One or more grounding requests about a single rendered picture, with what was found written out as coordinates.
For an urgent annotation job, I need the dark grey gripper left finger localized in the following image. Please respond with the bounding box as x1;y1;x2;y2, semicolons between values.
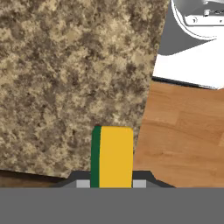
53;171;92;189

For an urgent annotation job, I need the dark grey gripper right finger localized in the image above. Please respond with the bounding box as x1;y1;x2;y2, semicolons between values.
132;171;177;189

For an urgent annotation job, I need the yellow and green sponge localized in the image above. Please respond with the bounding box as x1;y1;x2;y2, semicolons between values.
90;125;135;189

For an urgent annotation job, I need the white and grey rounded machine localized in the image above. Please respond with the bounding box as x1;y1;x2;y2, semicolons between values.
151;0;224;90

